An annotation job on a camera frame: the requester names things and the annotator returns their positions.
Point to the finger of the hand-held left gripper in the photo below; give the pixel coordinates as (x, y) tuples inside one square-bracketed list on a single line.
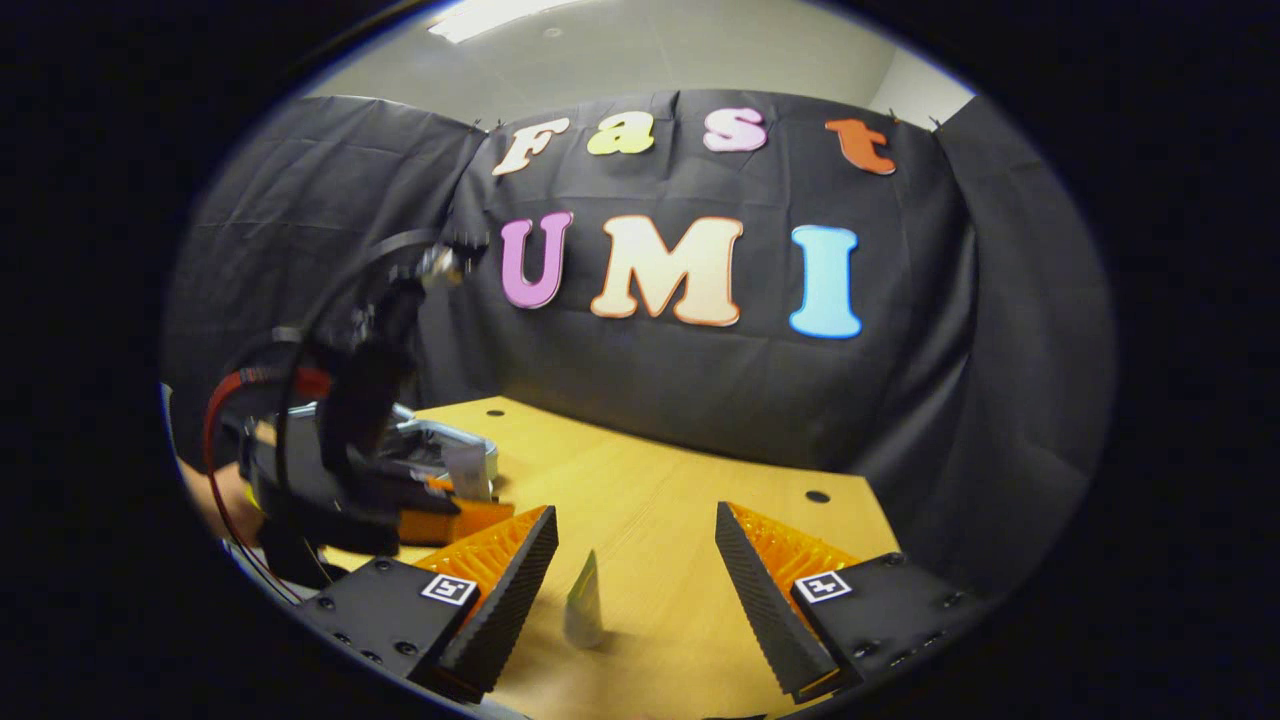
[(450, 523), (425, 488)]

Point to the ceiling light panel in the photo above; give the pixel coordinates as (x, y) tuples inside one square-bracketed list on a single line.
[(500, 15)]

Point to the white green cosmetic tube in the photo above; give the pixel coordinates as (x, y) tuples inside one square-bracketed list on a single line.
[(585, 610)]

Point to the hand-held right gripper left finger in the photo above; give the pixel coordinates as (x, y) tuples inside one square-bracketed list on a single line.
[(510, 610)]

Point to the light blue small suitcase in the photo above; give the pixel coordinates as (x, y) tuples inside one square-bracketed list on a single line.
[(450, 445)]

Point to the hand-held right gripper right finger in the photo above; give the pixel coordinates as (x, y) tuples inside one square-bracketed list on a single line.
[(765, 610)]

